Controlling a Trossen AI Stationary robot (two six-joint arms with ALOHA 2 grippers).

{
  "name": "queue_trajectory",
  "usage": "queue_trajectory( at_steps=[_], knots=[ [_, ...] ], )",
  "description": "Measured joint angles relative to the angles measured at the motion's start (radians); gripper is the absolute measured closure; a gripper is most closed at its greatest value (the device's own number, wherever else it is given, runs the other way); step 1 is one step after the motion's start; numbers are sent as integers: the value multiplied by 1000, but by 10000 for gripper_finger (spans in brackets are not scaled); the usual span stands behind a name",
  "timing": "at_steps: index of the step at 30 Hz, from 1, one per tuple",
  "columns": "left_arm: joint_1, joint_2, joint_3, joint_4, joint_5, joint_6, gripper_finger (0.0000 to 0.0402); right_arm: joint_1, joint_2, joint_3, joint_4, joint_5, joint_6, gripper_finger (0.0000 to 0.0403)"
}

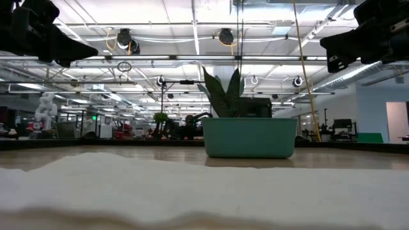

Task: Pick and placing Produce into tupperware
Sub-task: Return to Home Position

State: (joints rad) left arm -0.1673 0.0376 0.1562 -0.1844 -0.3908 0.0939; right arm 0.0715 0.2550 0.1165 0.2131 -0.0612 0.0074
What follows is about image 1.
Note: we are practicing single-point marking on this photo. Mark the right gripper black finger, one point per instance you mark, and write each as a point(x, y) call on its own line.
point(336, 66)
point(342, 44)

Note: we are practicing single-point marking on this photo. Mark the teal plastic tupperware container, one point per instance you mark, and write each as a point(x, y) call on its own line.
point(249, 137)

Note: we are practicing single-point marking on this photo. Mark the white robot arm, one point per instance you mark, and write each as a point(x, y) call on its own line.
point(46, 110)

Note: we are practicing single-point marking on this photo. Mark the black background robot arm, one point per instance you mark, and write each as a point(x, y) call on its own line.
point(195, 119)

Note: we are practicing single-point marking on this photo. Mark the black monitor on stand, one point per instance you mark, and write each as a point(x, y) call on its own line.
point(343, 124)

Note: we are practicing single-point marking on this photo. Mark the green panel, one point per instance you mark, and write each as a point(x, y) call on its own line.
point(369, 138)

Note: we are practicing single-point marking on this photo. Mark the black box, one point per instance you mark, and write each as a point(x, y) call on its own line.
point(255, 107)

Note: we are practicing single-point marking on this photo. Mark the small green potted plant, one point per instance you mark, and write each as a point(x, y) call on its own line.
point(160, 117)

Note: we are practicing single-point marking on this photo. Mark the green snake plant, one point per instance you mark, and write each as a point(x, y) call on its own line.
point(223, 96)

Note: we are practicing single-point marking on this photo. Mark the white cloth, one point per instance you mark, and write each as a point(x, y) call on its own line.
point(191, 191)

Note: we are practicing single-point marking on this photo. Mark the black table frame rail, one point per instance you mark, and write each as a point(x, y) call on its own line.
point(96, 143)

